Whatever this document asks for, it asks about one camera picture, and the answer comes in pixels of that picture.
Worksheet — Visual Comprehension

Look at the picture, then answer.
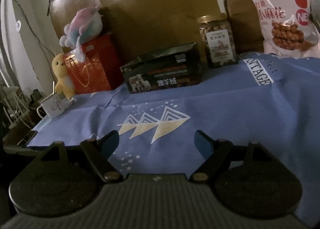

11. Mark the white enamel mug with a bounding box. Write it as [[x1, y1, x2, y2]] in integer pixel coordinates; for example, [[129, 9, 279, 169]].
[[36, 82, 70, 119]]

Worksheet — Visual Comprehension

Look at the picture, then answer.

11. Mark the pastel unicorn plush toy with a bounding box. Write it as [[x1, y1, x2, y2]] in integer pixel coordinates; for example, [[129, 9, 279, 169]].
[[59, 6, 103, 63]]

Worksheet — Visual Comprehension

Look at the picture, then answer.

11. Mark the pink fried twist snack bag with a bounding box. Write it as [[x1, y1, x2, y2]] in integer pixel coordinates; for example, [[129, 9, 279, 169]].
[[252, 0, 319, 58]]

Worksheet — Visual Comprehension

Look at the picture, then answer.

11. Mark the blue patterned tablecloth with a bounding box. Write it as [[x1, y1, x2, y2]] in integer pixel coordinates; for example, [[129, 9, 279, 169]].
[[29, 53, 319, 226]]

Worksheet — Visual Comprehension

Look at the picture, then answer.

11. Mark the black storage box with sheep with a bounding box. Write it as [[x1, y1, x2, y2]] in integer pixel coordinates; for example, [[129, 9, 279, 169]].
[[120, 42, 202, 93]]

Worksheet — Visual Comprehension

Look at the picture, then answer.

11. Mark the large brown cardboard sheet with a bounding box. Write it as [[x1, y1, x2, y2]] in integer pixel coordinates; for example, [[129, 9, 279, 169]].
[[49, 0, 220, 62]]

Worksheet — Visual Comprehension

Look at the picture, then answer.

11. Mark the red gift bag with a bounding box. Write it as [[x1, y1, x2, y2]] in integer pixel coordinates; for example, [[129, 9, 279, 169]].
[[63, 34, 124, 94]]

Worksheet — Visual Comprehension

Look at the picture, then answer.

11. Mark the brown wooden chair back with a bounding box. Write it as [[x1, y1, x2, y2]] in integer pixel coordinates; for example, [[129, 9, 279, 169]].
[[224, 0, 264, 54]]

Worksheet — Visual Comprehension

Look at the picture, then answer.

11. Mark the yellow duck plush toy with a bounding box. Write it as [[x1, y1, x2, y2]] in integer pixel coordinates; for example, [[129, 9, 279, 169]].
[[52, 53, 76, 100]]

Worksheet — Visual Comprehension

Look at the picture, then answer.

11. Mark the glass jar with gold lid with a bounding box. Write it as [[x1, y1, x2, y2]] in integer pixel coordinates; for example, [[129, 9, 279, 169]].
[[197, 13, 239, 68]]

